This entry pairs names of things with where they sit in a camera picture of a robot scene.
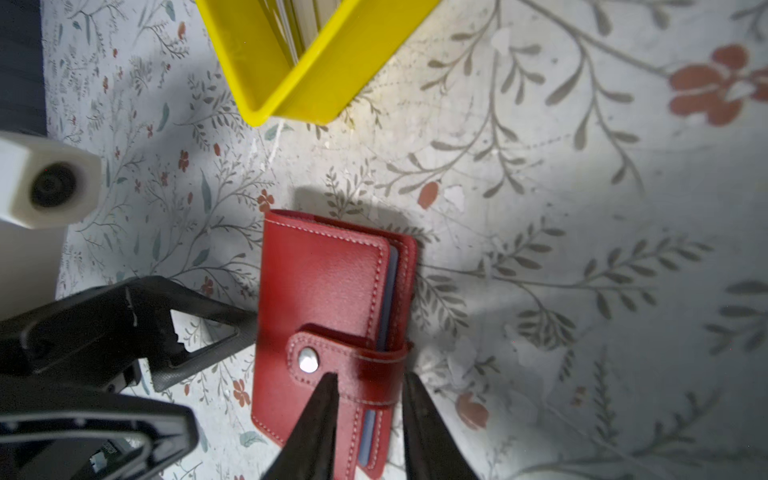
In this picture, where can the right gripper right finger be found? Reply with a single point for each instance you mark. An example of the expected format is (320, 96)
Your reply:
(430, 451)

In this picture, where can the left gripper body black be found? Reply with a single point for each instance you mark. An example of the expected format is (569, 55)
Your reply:
(90, 345)

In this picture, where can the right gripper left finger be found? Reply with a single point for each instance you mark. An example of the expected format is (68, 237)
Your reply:
(309, 452)

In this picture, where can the yellow plastic card tray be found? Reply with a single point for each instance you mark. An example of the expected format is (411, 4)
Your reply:
(273, 72)

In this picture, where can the stack of cards in tray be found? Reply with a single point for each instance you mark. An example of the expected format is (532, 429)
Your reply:
(300, 24)

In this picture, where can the floral table mat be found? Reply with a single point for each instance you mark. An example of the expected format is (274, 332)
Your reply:
(587, 182)

